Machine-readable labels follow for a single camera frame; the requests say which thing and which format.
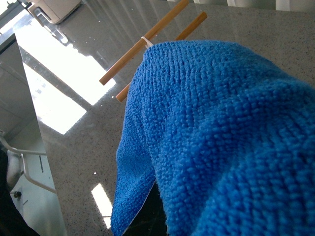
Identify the white towel rack stand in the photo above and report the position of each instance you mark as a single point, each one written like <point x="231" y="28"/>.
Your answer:
<point x="145" y="41"/>

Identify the blue microfiber cloth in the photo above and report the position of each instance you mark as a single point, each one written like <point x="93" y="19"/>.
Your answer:
<point x="228" y="137"/>

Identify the white appliance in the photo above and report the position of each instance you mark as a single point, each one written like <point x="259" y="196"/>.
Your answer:
<point x="54" y="11"/>

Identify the white metal frame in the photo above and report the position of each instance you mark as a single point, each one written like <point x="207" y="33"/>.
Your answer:
<point x="22" y="152"/>

